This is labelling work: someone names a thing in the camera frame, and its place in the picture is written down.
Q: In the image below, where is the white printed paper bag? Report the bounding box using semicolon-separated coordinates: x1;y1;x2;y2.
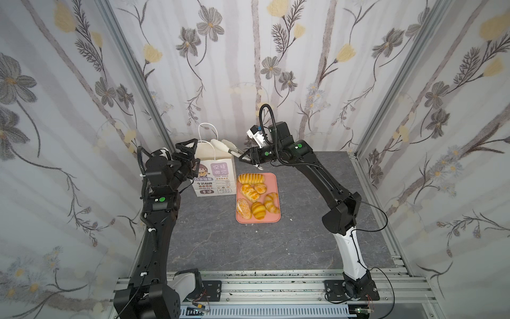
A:
193;122;236;198

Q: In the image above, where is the croissant bread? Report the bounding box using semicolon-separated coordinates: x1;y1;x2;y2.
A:
264;192;280;214

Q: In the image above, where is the golden ridged bun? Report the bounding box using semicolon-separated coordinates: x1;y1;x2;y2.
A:
251;202;266;220

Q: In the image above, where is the sugared oval bread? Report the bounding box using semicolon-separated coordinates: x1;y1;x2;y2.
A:
236;199;252;219

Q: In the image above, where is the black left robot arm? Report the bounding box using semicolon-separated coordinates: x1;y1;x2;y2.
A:
114;139;204;318

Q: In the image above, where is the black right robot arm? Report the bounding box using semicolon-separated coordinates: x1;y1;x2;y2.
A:
198;122;380;300

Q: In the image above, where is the long striped bread loaf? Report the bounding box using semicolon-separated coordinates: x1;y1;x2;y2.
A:
238;173;265;185

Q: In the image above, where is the small round bun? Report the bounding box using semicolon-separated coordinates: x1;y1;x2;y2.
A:
253;183;267;194

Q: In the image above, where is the pink tray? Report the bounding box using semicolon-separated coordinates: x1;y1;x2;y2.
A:
235;173;282;224

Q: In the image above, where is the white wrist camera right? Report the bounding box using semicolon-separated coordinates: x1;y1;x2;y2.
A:
246;125;268;148

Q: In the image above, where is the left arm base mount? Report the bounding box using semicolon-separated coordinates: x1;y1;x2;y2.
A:
193;280;223;303

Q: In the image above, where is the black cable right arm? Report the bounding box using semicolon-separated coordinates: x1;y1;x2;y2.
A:
350;201;396;319

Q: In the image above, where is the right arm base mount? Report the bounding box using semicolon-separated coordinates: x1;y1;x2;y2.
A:
324;280;381;303

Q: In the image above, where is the white ventilated cable duct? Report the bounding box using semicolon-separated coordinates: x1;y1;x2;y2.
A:
180;304;357;318

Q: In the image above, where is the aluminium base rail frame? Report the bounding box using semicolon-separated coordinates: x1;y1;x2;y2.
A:
107;254;443;319

